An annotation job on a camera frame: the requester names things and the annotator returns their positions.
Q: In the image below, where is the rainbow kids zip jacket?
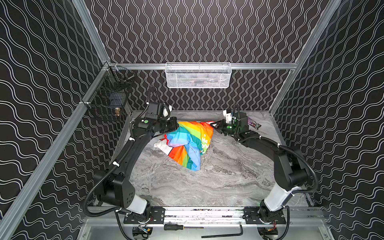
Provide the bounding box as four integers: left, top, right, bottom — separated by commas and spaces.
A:
154, 122, 214, 171

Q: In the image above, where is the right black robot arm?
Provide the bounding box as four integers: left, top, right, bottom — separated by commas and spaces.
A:
211, 112, 319, 213

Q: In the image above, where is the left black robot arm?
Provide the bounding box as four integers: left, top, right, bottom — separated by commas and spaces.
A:
83, 102, 179, 222

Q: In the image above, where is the purple snack wrapper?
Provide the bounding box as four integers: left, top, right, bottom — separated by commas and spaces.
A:
248, 118, 262, 130

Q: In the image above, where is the brass fitting in basket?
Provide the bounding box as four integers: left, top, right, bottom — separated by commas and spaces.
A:
115, 108, 121, 117

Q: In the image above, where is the black allen key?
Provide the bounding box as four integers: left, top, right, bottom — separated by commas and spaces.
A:
201, 225, 244, 239

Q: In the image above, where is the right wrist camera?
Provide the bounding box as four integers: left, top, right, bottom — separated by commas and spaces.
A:
223, 110, 234, 124

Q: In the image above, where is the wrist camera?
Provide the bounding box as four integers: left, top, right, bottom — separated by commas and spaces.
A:
163, 105, 172, 119
223, 110, 234, 124

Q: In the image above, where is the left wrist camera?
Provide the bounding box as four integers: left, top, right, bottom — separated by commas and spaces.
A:
163, 105, 172, 119

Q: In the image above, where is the black wire wall basket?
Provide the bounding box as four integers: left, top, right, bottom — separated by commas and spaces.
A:
86, 66, 136, 122

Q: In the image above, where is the white mesh wall basket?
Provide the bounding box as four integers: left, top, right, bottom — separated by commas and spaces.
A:
165, 62, 232, 89

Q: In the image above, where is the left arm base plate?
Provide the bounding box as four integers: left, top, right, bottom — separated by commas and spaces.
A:
123, 207, 166, 225

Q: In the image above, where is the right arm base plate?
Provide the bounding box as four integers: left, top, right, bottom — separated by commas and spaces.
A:
242, 207, 286, 225

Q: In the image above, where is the black handled screwdriver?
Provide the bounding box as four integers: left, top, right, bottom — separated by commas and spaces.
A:
164, 224, 204, 231

